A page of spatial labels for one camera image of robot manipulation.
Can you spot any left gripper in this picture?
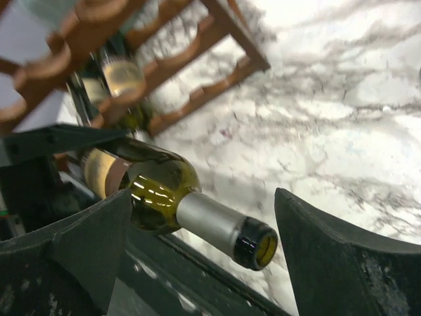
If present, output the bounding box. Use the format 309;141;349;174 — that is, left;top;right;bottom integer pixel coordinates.
1;124;130;240

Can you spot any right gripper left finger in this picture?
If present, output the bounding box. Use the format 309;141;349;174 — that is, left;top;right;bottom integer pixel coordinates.
1;190;132;315

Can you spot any green bottle in rack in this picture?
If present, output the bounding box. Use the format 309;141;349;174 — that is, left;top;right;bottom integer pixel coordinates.
66;53;109;126

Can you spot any dark wine bottle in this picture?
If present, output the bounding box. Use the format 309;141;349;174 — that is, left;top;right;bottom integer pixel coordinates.
98;40;151;132
76;137;278;271

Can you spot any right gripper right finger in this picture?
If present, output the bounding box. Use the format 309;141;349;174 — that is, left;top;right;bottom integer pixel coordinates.
274;188;420;315

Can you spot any brown wooden wine rack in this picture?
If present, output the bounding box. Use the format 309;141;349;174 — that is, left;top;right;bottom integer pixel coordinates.
0;0;272;172

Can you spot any clear plastic storage box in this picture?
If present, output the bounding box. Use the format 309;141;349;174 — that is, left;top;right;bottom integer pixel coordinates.
19;0;78;26

